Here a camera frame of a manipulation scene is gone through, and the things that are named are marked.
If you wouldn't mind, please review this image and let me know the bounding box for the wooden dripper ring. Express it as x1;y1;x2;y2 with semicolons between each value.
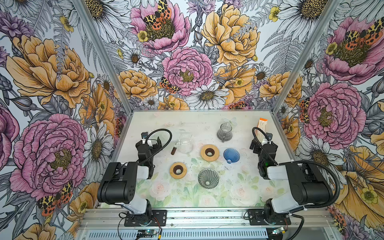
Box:
169;161;188;180
200;143;220;163

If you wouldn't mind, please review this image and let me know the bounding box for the grey glass dripper cone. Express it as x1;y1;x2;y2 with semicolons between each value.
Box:
198;169;220;189

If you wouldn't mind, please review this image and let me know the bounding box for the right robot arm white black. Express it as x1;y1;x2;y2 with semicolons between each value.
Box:
248;139;334;225

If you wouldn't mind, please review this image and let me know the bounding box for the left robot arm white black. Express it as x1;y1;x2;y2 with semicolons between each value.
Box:
97;139;162;227

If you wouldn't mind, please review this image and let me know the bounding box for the coffee filter pack orange top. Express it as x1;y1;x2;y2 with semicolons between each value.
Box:
256;118;268;142

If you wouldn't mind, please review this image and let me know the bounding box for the blue glass dripper cone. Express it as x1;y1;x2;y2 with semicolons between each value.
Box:
223;148;241;164

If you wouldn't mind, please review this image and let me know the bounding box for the smoked grey glass carafe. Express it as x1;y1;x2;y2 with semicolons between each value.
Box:
217;123;233;143

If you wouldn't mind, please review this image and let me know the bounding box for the green circuit board right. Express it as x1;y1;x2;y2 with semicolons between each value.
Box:
271;227;286;235

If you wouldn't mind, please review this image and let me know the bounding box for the green circuit board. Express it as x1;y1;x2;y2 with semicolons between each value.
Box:
136;230;159;238
271;227;286;235

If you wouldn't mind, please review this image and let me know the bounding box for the green circuit board left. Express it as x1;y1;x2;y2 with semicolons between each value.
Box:
136;230;159;238

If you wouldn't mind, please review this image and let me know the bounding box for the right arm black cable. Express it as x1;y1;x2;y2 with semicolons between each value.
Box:
251;126;341;209

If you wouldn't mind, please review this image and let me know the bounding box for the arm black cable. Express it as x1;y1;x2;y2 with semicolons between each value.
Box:
251;126;341;209
140;128;173;164

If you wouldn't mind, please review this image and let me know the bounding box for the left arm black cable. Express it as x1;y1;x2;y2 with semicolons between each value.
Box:
140;128;173;164

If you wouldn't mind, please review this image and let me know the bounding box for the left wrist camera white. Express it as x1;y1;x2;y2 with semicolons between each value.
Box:
141;132;149;144

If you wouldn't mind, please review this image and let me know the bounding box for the clear glass carafe brown handle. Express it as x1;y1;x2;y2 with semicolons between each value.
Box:
171;132;194;155

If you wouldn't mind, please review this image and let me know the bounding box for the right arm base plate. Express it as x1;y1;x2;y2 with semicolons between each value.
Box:
244;209;291;226

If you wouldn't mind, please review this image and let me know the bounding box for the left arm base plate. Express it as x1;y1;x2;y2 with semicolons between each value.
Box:
124;210;168;227

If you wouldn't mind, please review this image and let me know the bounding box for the aluminium front rail frame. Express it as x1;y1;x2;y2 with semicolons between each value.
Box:
76;208;343;240

